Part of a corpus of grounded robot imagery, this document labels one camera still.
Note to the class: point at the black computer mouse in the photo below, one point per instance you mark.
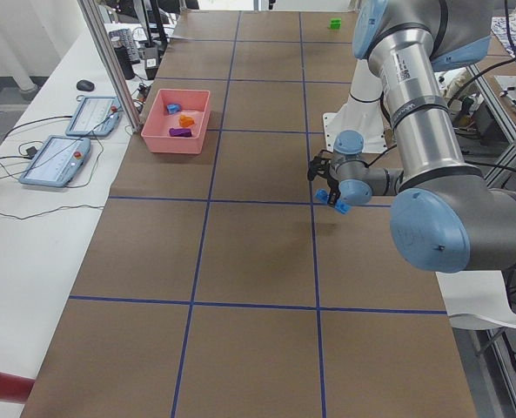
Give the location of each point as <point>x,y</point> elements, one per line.
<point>85,85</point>

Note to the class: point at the small blue square block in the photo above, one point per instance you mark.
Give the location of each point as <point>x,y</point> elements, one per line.
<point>173,108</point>

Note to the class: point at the green toy block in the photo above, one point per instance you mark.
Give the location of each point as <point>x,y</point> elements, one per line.
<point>335,23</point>

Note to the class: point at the purple toy block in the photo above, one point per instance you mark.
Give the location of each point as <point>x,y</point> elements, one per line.
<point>180,132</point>

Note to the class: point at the black keyboard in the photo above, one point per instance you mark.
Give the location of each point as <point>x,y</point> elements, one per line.
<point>127,40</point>

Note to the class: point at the aluminium side frame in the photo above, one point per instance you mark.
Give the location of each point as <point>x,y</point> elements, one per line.
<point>489,356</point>

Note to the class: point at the red cylinder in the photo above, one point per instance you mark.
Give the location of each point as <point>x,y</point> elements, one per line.
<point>14,388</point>

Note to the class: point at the black bottle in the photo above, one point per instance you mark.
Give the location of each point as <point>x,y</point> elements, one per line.
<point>123,58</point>

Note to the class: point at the upper blue teach pendant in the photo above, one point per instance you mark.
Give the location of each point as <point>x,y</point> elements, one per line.
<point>95,116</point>

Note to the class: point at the orange toy block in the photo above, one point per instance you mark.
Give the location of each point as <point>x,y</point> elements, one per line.
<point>186,121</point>

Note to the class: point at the blue teach pendant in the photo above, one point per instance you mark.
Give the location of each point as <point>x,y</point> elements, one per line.
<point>95,116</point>
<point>57,162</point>

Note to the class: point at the aluminium frame post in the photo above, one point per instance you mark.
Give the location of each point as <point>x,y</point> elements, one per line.
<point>95,24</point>

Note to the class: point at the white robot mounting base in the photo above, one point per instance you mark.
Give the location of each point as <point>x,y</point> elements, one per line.
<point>361,112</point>

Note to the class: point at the pink plastic box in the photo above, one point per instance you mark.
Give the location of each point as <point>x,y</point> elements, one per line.
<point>195,103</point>

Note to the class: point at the white chair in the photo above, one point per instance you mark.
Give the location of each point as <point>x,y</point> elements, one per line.
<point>476,300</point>

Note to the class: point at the long blue studded block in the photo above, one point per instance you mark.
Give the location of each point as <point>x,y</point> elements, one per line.
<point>333,200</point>

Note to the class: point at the lower blue teach pendant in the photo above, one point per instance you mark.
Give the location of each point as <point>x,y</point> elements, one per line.
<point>57,162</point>

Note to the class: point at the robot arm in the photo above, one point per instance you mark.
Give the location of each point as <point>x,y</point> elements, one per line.
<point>444,218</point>

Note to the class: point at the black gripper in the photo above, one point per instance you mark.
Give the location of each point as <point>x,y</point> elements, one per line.
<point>332,188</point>

